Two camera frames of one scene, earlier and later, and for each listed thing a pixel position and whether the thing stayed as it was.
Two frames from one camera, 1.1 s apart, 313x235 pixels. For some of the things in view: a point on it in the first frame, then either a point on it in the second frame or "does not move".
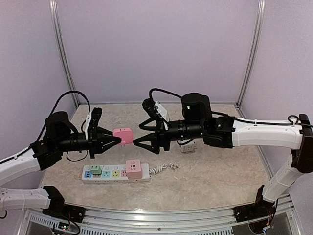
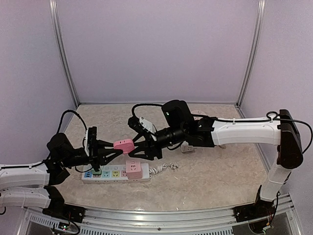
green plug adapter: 96,170 does not move
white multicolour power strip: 116,173 does not move
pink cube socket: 133,169 does not move
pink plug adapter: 126,135 to 126,145
